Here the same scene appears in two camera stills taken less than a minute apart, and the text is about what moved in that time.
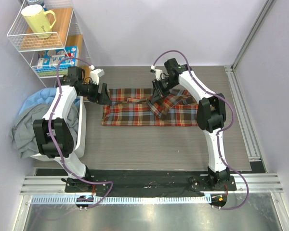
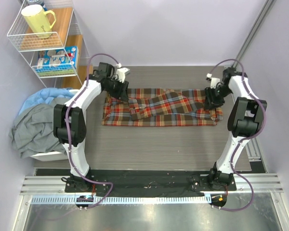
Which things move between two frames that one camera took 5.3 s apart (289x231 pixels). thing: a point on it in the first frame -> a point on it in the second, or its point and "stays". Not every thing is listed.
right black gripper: x=156 y=96 -> x=210 y=102
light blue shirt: x=43 y=96 stays
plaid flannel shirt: x=133 y=107 stays
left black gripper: x=103 y=97 -> x=122 y=94
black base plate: x=152 y=183 stays
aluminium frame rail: x=259 y=184 stays
